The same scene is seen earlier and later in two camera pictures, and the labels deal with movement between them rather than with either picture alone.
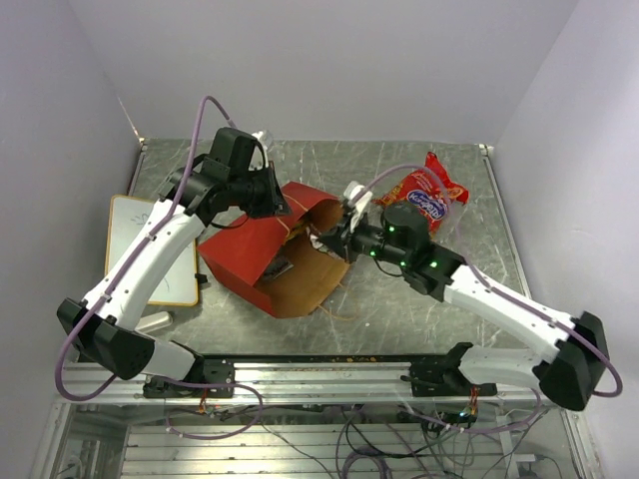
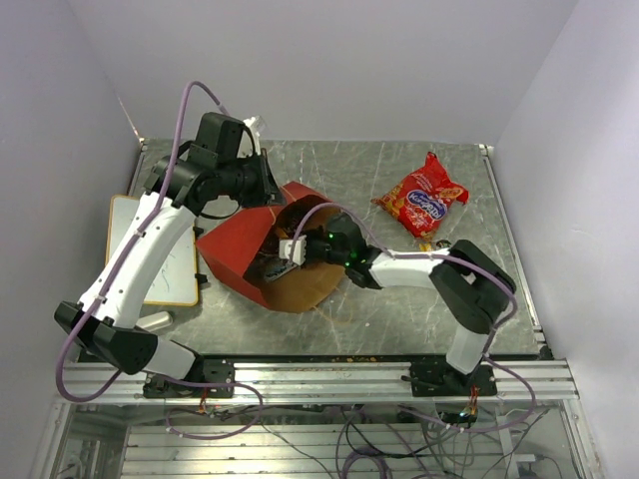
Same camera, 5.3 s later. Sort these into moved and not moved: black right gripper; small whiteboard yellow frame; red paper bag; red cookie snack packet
Moved: black right gripper
Not moved: small whiteboard yellow frame; red cookie snack packet; red paper bag
